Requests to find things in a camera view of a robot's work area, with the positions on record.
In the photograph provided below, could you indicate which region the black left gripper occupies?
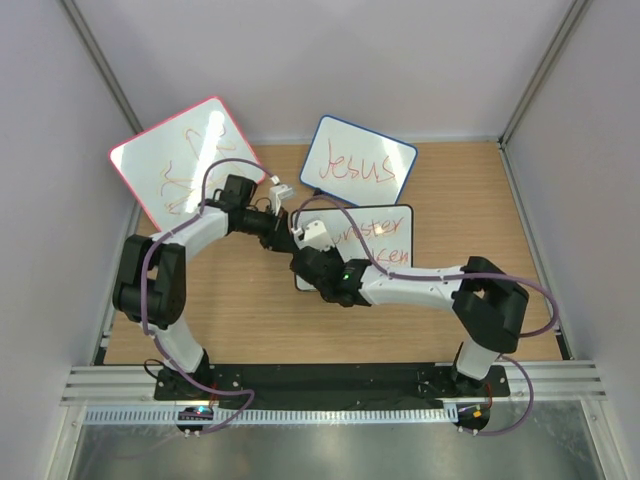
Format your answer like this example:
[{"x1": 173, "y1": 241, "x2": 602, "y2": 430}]
[{"x1": 238, "y1": 205, "x2": 298, "y2": 254}]

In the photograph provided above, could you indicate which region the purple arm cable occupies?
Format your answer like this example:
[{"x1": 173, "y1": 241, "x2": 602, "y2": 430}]
[
  {"x1": 141, "y1": 157, "x2": 281, "y2": 432},
  {"x1": 292, "y1": 195, "x2": 560, "y2": 437}
]

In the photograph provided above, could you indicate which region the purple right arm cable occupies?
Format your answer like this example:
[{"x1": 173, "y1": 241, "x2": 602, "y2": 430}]
[{"x1": 292, "y1": 195, "x2": 560, "y2": 437}]

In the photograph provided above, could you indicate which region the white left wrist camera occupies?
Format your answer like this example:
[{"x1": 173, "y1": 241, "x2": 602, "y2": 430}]
[{"x1": 268, "y1": 184, "x2": 295, "y2": 215}]

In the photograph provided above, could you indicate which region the slotted cable duct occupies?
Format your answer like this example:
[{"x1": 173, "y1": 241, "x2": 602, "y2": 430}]
[{"x1": 83, "y1": 404, "x2": 458, "y2": 427}]

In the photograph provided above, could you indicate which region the aluminium frame rail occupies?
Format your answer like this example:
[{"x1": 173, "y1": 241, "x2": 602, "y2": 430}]
[{"x1": 60, "y1": 366, "x2": 156, "y2": 406}]

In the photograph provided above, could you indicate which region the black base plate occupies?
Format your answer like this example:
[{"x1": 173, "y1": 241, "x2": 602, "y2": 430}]
[{"x1": 154, "y1": 362, "x2": 510, "y2": 410}]

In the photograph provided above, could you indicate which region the blue framed whiteboard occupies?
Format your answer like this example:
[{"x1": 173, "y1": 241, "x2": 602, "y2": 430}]
[{"x1": 299, "y1": 115, "x2": 418, "y2": 206}]

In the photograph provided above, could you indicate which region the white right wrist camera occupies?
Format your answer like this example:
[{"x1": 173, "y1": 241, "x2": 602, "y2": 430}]
[{"x1": 292, "y1": 220, "x2": 335, "y2": 251}]

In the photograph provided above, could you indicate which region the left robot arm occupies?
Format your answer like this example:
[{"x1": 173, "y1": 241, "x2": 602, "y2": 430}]
[{"x1": 113, "y1": 175, "x2": 296, "y2": 400}]

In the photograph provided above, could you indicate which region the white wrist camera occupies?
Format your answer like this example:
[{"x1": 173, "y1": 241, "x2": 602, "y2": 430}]
[
  {"x1": 268, "y1": 184, "x2": 295, "y2": 215},
  {"x1": 292, "y1": 220, "x2": 335, "y2": 251}
]

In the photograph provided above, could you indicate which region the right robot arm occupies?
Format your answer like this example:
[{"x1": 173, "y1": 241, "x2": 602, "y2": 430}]
[{"x1": 290, "y1": 247, "x2": 529, "y2": 396}]

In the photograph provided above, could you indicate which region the black framed whiteboard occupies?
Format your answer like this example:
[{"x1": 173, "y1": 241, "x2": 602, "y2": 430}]
[{"x1": 300, "y1": 205, "x2": 414, "y2": 269}]

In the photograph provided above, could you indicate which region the pink framed whiteboard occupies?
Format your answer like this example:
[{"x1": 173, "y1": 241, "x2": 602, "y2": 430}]
[{"x1": 109, "y1": 97, "x2": 266, "y2": 231}]

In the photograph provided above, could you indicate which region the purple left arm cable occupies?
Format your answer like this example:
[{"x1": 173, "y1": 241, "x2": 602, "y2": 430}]
[{"x1": 141, "y1": 157, "x2": 281, "y2": 432}]

